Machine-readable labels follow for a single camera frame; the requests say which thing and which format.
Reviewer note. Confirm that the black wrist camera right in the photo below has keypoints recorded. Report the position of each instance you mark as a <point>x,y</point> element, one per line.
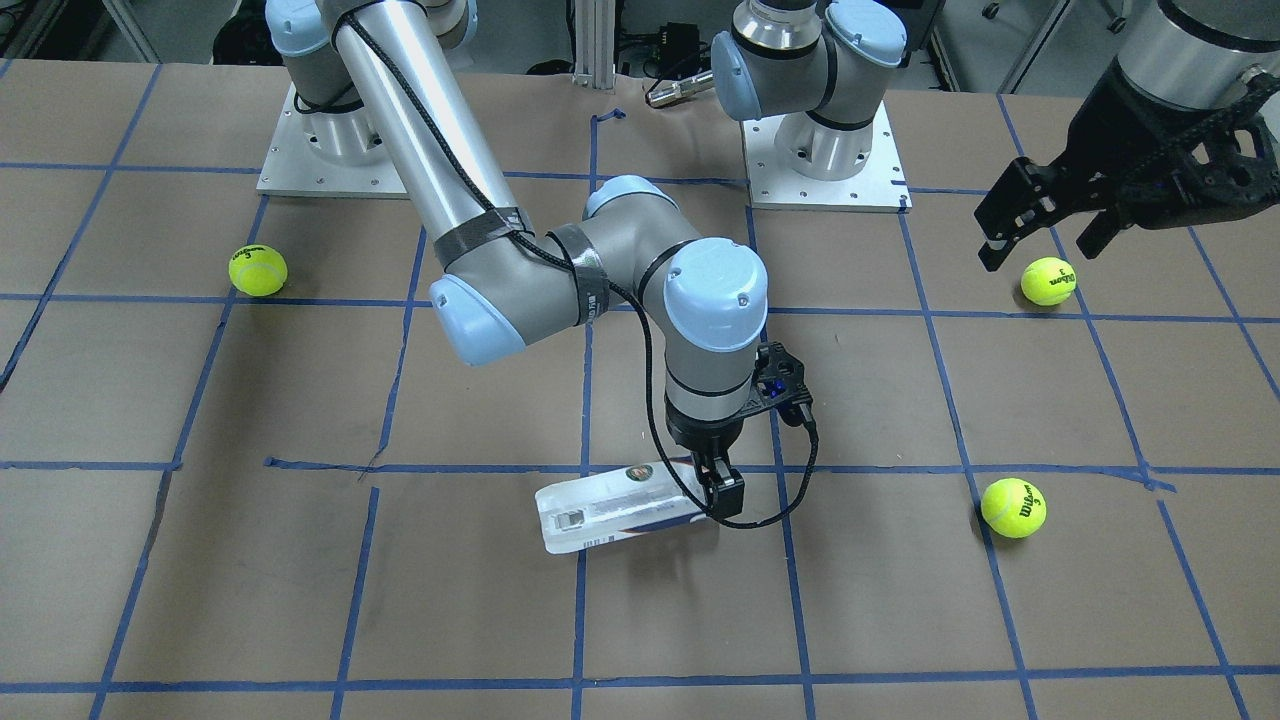
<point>778,386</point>

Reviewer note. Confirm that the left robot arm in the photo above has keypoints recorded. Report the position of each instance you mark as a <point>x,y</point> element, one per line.
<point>1195,54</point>

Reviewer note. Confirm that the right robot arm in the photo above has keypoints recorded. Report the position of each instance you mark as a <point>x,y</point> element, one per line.
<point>503,287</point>

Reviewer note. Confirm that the aluminium frame post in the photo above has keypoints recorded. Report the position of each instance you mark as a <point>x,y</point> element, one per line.
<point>594,26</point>

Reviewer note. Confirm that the clear tennis ball can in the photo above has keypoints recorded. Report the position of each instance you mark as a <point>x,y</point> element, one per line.
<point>622,503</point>

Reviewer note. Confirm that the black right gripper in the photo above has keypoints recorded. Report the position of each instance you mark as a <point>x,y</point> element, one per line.
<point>703,436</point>

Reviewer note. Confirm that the tennis ball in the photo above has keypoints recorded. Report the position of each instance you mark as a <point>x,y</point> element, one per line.
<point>1048,282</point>
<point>257,270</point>
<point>1013,508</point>

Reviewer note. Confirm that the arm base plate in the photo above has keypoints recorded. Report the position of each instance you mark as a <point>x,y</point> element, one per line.
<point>327,156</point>
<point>795,163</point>

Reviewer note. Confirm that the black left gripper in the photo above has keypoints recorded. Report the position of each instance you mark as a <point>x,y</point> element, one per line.
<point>1110,125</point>

